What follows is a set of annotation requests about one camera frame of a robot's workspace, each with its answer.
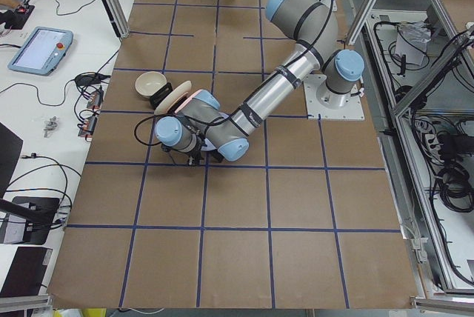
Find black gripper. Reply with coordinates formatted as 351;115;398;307
187;136;207;167

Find blue plate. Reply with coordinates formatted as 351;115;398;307
204;112;231;149

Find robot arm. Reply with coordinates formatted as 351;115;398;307
154;0;364;164

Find cream plate in rack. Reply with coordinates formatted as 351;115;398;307
154;81;192;115

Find pink plate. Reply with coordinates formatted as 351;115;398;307
174;89;203;114

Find black dish rack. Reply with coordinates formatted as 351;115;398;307
146;81;225;164

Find cream bowl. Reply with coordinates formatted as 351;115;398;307
135;71;167;99

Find left teach pendant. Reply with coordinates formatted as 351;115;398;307
7;27;74;76

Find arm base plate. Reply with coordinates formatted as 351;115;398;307
303;74;365;121

